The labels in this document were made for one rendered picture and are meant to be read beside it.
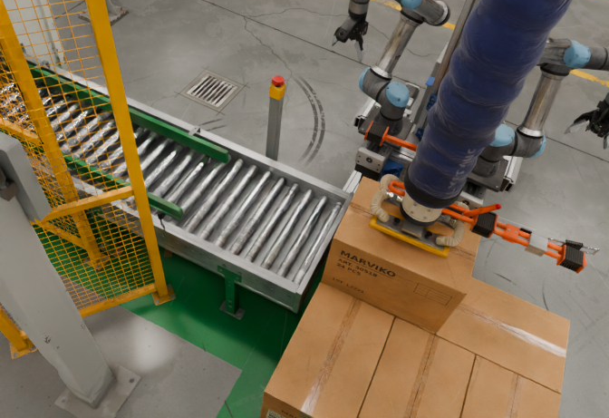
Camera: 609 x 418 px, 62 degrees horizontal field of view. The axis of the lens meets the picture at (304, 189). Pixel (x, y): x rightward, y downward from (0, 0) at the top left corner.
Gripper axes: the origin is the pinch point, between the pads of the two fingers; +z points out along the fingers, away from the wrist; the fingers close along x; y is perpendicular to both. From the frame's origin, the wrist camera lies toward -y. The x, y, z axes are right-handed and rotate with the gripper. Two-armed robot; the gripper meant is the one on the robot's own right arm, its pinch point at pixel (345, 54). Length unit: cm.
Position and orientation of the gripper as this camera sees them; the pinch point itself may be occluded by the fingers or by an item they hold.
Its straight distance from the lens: 216.3
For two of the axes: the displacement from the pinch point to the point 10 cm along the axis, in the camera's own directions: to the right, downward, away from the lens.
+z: -1.1, 6.2, 7.8
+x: -7.8, -5.4, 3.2
